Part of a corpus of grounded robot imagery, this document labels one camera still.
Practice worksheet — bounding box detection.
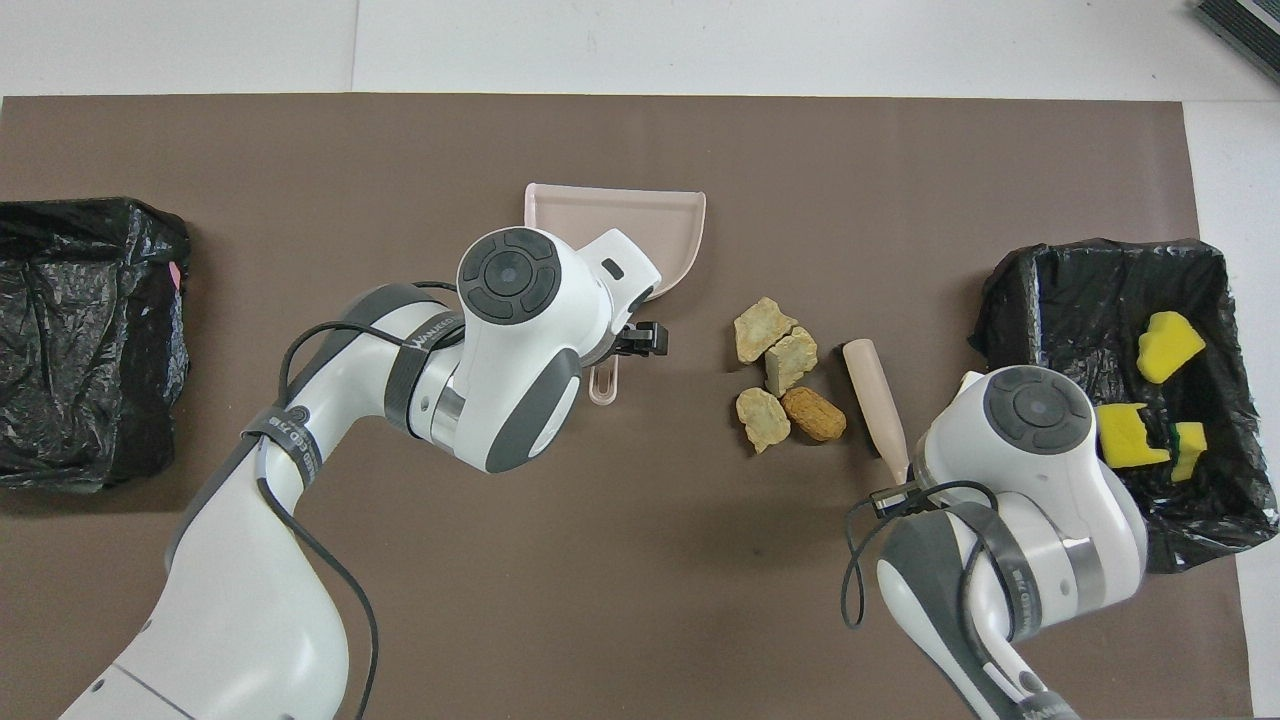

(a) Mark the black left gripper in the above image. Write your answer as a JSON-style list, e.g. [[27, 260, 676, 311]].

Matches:
[[615, 322, 669, 357]]

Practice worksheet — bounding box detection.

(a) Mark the beige plastic dustpan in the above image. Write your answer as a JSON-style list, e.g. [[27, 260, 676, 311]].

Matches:
[[523, 182, 707, 406]]

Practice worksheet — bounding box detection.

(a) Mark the orange brown foam chunk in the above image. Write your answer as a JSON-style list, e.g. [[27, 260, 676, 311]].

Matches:
[[781, 387, 848, 443]]

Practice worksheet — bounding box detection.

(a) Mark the black bag lined bin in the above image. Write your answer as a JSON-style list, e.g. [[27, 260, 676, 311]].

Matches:
[[0, 196, 192, 494], [967, 238, 1280, 574]]

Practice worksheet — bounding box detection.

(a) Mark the beige hand brush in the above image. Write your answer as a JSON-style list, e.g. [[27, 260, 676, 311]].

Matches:
[[842, 338, 913, 486]]

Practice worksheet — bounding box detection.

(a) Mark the dark grey ribbed device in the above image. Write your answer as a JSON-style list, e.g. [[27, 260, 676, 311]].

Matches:
[[1193, 0, 1280, 86]]

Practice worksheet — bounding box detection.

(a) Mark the pale beige foam chunk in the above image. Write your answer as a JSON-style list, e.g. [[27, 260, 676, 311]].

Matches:
[[736, 387, 792, 455], [765, 326, 819, 398], [733, 296, 799, 364]]

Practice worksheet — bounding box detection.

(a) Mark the brown table mat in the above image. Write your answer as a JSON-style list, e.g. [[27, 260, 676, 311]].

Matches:
[[0, 93, 1256, 720]]

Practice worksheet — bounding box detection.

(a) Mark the yellow sponge piece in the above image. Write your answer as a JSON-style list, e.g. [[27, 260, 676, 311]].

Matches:
[[1137, 311, 1207, 384], [1170, 421, 1209, 484], [1095, 402, 1171, 468]]

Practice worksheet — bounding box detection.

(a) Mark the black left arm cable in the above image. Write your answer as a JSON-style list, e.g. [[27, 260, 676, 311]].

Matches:
[[255, 280, 466, 720]]

